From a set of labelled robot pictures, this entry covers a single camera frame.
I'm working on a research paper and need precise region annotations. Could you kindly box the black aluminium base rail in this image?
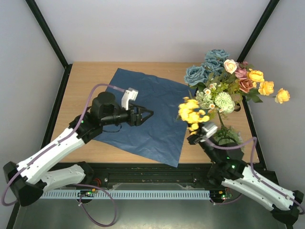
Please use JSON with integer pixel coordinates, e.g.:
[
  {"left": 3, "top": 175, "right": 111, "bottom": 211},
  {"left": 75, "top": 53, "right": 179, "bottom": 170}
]
[{"left": 81, "top": 163, "right": 221, "bottom": 189}]

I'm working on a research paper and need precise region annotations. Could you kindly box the black frame post left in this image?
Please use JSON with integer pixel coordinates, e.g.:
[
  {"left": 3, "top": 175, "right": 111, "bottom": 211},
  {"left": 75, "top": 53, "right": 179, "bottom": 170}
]
[{"left": 25, "top": 0, "right": 72, "bottom": 70}]

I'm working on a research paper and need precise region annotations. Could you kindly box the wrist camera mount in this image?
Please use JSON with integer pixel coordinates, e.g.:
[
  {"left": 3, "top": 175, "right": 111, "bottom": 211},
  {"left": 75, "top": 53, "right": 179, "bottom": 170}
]
[
  {"left": 121, "top": 88, "right": 138, "bottom": 110},
  {"left": 201, "top": 122, "right": 218, "bottom": 140}
]

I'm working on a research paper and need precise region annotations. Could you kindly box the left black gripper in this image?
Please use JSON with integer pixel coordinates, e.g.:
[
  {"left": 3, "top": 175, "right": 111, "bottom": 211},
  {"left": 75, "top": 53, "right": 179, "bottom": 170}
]
[{"left": 102, "top": 103, "right": 154, "bottom": 127}]

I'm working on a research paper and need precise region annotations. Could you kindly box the black frame post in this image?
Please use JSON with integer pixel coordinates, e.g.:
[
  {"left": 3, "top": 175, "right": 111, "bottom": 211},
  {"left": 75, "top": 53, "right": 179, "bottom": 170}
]
[
  {"left": 25, "top": 0, "right": 72, "bottom": 70},
  {"left": 237, "top": 0, "right": 280, "bottom": 62}
]

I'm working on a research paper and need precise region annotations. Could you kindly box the small yellow flower sprig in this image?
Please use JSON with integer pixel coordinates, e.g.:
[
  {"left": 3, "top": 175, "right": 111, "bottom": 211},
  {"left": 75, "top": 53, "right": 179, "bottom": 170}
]
[{"left": 178, "top": 97, "right": 210, "bottom": 135}]

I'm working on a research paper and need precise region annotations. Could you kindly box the light blue slotted cable duct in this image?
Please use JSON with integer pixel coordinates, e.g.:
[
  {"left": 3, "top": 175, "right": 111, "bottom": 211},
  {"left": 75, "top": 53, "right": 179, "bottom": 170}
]
[{"left": 41, "top": 189, "right": 210, "bottom": 200}]

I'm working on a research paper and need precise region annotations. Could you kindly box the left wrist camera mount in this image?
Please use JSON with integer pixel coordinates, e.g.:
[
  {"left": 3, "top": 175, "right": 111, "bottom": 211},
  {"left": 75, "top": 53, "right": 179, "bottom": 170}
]
[{"left": 121, "top": 88, "right": 138, "bottom": 110}]

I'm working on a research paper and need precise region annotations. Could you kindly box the pastel purple flower bunch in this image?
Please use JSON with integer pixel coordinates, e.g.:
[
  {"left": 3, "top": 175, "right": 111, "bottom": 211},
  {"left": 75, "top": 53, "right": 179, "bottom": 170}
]
[{"left": 213, "top": 112, "right": 243, "bottom": 146}]

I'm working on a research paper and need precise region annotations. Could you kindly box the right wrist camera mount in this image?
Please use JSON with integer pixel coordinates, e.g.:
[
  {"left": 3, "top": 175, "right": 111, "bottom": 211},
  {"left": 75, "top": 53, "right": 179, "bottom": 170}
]
[{"left": 201, "top": 122, "right": 218, "bottom": 140}]

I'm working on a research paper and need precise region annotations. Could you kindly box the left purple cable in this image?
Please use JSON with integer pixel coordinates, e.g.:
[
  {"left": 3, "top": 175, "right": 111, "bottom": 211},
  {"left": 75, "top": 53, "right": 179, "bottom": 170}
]
[{"left": 1, "top": 83, "right": 117, "bottom": 226}]

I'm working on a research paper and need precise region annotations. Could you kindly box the black frame post right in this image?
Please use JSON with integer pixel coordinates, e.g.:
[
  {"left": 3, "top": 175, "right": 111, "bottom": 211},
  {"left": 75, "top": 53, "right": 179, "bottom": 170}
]
[{"left": 237, "top": 0, "right": 280, "bottom": 62}]

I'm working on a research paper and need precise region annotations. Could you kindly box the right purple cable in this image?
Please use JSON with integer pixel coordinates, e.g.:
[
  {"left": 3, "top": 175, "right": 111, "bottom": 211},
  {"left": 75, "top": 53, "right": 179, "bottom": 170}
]
[{"left": 204, "top": 136, "right": 305, "bottom": 213}]

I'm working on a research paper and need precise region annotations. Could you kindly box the green white flower bunch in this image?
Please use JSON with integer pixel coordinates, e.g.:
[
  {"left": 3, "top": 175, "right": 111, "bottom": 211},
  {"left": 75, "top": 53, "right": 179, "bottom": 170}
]
[{"left": 193, "top": 77, "right": 241, "bottom": 117}]

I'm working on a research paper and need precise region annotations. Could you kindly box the yellow rose bunch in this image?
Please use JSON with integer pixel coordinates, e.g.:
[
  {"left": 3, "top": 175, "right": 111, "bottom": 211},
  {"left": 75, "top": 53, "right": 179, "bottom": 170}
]
[{"left": 247, "top": 69, "right": 290, "bottom": 104}]

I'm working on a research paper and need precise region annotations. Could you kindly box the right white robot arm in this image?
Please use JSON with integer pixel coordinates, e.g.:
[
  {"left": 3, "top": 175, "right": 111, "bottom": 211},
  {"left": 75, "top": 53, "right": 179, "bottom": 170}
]
[{"left": 187, "top": 135, "right": 305, "bottom": 225}]

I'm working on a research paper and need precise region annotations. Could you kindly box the purple cable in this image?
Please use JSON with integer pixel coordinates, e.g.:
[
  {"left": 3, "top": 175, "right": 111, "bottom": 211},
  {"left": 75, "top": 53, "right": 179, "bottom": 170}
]
[
  {"left": 204, "top": 136, "right": 305, "bottom": 213},
  {"left": 1, "top": 83, "right": 117, "bottom": 226}
]

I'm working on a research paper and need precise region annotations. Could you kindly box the pink rose flower stem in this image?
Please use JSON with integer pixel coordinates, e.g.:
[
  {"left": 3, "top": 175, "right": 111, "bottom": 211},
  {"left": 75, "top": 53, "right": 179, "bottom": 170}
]
[{"left": 224, "top": 59, "right": 248, "bottom": 80}]

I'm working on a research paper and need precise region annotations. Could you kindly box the blue rose bunch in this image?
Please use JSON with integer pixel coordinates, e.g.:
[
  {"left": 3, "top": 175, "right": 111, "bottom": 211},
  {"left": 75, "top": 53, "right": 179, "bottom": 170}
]
[{"left": 184, "top": 49, "right": 230, "bottom": 86}]

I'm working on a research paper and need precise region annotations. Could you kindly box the black ribbon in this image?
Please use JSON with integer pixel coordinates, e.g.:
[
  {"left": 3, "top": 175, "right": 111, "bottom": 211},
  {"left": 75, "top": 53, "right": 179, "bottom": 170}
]
[{"left": 234, "top": 103, "right": 241, "bottom": 112}]

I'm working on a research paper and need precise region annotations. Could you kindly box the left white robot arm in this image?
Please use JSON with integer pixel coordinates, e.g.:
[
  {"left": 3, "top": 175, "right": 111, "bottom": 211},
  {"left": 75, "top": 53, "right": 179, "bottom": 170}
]
[{"left": 3, "top": 90, "right": 154, "bottom": 207}]

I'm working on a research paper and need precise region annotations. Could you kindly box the small pink rose sprig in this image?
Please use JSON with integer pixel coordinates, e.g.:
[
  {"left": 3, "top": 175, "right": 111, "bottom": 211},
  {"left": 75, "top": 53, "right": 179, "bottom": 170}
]
[{"left": 239, "top": 79, "right": 254, "bottom": 94}]

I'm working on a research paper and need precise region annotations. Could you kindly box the blue wrapping paper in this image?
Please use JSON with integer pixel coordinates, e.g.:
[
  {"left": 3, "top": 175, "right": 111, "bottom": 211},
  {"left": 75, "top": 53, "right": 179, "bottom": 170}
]
[{"left": 91, "top": 68, "right": 193, "bottom": 167}]

